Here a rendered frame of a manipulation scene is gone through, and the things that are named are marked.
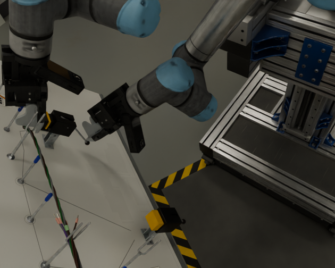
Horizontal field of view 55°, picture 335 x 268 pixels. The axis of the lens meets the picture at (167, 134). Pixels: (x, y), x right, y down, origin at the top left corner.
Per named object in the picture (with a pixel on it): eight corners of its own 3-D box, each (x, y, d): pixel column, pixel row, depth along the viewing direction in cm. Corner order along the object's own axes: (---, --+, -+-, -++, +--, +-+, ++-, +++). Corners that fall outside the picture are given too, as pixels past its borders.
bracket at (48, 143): (53, 149, 83) (63, 136, 82) (44, 147, 82) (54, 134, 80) (50, 136, 86) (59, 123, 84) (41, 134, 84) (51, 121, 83)
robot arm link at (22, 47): (49, 21, 64) (57, 44, 59) (47, 41, 67) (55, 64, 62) (7, 17, 60) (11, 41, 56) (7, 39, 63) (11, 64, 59)
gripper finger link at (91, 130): (76, 125, 89) (97, 111, 84) (90, 142, 90) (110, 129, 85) (69, 131, 87) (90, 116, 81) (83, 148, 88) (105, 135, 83)
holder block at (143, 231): (173, 242, 89) (197, 222, 85) (141, 245, 80) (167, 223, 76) (165, 227, 92) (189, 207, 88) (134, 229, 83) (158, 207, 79)
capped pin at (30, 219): (26, 222, 63) (48, 195, 60) (26, 215, 64) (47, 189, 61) (33, 223, 64) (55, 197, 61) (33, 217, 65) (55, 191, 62)
